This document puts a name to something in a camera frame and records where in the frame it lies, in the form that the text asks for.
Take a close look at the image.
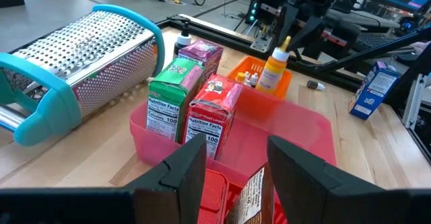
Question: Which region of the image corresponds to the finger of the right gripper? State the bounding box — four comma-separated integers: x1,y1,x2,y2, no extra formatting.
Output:
288,17,326,52
281,4,300,46

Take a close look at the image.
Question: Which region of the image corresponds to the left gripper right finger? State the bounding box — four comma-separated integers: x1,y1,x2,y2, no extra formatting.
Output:
267,135,393,224

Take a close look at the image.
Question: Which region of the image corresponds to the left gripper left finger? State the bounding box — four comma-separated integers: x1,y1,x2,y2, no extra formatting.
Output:
126,133,207,224

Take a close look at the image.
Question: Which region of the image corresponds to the small red box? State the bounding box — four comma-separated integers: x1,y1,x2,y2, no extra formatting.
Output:
198,169,230,224

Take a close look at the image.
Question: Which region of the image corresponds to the orange squeeze bottle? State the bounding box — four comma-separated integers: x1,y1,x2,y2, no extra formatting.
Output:
255,35,292,96

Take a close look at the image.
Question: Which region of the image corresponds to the red cereal box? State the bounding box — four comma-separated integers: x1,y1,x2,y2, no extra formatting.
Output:
183,74,244,161

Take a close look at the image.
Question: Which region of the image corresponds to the green cereal box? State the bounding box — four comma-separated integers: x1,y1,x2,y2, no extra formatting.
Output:
145,57,205,144

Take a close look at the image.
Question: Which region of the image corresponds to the pink cereal box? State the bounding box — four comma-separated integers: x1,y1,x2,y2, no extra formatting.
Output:
177,38,225,83

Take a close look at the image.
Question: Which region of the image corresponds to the red plastic basket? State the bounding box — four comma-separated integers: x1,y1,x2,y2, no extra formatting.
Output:
198,168,288,224

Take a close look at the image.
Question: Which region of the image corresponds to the small dark cap bottle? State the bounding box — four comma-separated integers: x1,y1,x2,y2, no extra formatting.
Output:
306,79,327,91

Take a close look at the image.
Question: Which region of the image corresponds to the orange plastic basket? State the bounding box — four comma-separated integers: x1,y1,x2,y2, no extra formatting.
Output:
226,55,293,100

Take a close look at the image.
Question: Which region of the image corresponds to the pink translucent plastic bin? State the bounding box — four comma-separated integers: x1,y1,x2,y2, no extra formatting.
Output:
129,84,337,198

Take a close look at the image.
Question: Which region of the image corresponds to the blue cereal box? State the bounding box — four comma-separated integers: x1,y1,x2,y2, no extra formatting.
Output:
348,61,401,120

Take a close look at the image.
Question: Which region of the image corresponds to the dark bottle white collar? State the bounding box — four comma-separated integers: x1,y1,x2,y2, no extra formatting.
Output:
173,20,193,59

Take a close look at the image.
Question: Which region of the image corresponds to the person's hand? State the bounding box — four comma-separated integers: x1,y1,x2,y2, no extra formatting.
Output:
417,40,431,54

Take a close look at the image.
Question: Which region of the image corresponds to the aluminium extrusion bar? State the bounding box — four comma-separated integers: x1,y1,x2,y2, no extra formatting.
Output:
402,74,426,130

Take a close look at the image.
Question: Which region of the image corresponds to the teal metal box grater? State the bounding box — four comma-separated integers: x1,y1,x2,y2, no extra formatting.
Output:
0,3,166,147

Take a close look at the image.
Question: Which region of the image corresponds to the metal base bracket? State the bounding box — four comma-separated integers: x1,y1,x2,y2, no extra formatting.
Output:
251,34,274,53

